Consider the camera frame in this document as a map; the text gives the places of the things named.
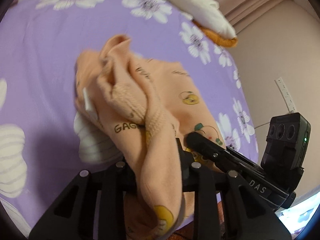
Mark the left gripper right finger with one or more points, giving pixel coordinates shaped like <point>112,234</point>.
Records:
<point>225,206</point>

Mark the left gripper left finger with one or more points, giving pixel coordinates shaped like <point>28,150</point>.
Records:
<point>90,207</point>

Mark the orange cartoon print garment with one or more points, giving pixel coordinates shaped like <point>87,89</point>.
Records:
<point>146,107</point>

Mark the white power strip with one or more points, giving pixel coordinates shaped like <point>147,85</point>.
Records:
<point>286,95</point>

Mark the purple floral bed sheet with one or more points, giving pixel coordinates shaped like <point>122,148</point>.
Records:
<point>45,142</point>

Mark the white plush goose toy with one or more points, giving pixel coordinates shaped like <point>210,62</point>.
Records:
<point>205,14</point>

